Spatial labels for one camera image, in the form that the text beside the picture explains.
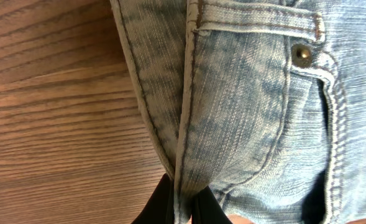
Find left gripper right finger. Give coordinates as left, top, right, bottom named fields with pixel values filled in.
left=191, top=187, right=232, bottom=224

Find light blue denim shorts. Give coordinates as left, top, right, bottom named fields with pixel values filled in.
left=111, top=0, right=366, bottom=223

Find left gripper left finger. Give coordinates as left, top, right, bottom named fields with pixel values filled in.
left=132, top=174, right=174, bottom=224

